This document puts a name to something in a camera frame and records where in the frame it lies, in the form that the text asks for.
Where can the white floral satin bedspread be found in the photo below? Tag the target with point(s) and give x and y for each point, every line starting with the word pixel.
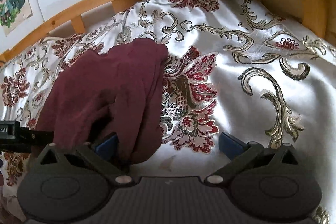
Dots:
pixel 233 67

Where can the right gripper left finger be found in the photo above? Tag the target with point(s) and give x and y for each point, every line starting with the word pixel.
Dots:
pixel 103 156

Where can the maroon small garment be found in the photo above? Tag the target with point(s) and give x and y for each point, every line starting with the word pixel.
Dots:
pixel 114 93

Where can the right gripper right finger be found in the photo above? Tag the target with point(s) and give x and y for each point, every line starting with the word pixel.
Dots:
pixel 240 155

